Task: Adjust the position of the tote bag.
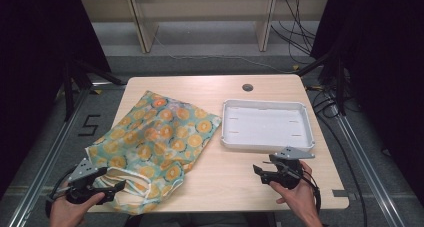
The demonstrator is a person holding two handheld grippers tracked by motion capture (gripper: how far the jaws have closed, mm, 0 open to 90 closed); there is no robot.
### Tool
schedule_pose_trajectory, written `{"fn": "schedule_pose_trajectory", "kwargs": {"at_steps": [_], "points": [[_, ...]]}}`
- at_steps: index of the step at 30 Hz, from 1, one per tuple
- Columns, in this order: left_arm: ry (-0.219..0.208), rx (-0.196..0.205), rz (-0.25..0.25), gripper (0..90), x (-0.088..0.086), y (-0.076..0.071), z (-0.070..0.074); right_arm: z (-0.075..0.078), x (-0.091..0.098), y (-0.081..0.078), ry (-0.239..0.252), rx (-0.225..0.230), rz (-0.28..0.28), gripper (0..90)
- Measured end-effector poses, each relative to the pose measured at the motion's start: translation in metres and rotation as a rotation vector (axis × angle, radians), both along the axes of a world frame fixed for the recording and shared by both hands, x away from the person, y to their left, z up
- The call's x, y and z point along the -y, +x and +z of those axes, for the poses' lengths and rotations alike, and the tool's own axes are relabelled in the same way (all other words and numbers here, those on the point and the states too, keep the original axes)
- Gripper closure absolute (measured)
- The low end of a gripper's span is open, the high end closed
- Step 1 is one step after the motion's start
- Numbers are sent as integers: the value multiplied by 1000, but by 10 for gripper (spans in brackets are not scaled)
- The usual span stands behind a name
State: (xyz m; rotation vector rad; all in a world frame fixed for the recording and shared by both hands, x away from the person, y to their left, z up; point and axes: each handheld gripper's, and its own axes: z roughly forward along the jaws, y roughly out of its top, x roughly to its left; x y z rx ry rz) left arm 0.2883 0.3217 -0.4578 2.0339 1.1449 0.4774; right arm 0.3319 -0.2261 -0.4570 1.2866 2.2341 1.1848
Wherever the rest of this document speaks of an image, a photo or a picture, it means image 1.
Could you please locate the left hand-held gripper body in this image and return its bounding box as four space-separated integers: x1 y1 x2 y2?
64 157 105 205

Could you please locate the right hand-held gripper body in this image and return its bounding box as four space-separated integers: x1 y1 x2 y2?
266 146 316 191

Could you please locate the white plastic tray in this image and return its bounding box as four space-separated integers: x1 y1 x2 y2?
219 98 316 154

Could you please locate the orange print cloth bag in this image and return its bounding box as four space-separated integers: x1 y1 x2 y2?
84 90 223 216

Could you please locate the person's right hand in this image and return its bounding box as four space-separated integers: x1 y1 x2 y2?
269 160 324 223

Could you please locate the person's left hand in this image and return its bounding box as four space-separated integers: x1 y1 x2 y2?
49 186 106 227

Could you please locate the black metal stand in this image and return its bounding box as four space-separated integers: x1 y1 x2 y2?
296 50 349 116
63 58 124 121

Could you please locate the black curtain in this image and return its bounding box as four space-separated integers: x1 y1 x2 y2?
309 0 424 201
0 0 113 196

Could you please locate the light wooden desk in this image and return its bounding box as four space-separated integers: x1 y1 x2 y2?
79 0 331 54

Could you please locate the right hand-held gripper cable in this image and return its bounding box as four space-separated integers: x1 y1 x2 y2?
299 168 323 217

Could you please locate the hand-held gripper cable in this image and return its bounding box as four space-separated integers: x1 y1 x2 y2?
299 168 323 217
44 166 73 219

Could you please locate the aluminium floor rail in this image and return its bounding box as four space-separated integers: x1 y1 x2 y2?
329 113 408 227
6 86 91 227

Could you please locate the left hand-held gripper cable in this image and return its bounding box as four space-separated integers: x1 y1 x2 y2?
44 166 73 219

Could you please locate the black floor cable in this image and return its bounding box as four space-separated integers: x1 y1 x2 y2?
306 85 368 227

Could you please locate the bundle of black cables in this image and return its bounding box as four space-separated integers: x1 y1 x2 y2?
269 0 318 66

